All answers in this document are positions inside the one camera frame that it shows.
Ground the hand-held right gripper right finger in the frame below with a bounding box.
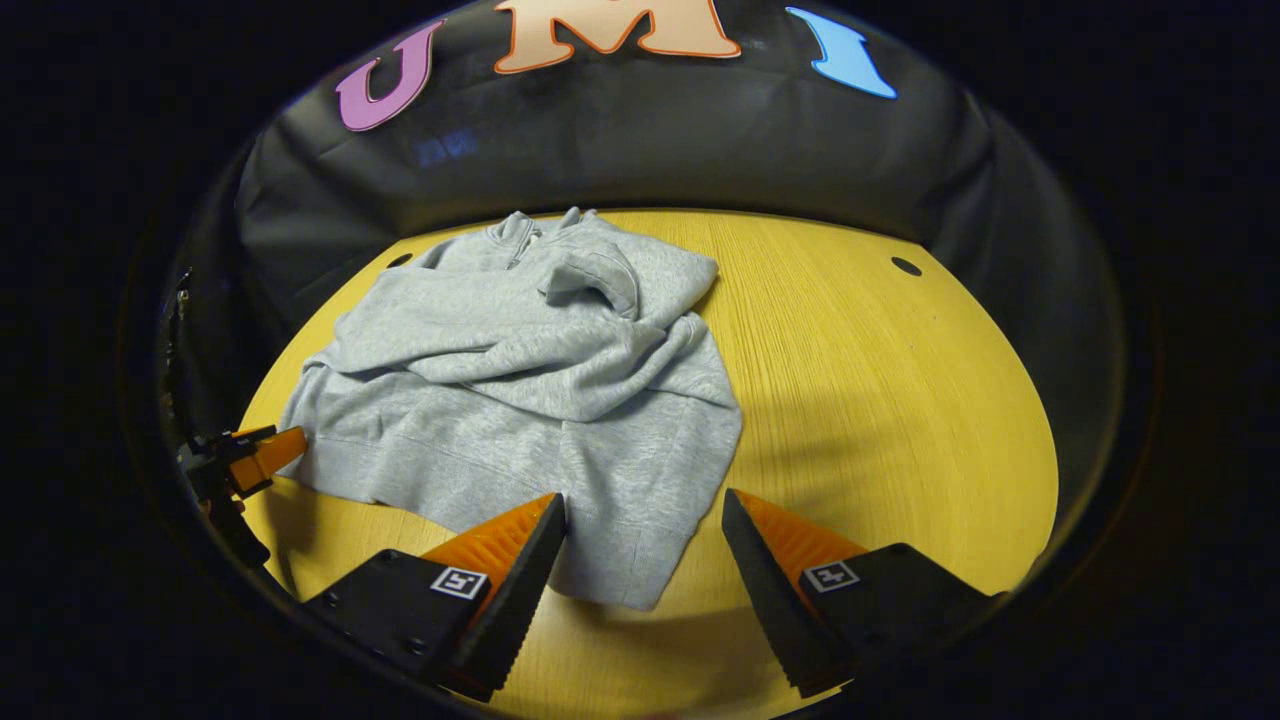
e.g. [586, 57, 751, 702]
[722, 488, 1006, 699]

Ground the grey zip-neck sweatshirt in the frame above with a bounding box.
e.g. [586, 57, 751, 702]
[278, 207, 744, 611]

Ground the black backdrop cloth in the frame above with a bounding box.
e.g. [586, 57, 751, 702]
[150, 0, 1131, 561]

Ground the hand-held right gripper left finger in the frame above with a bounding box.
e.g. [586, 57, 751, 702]
[300, 492, 568, 703]

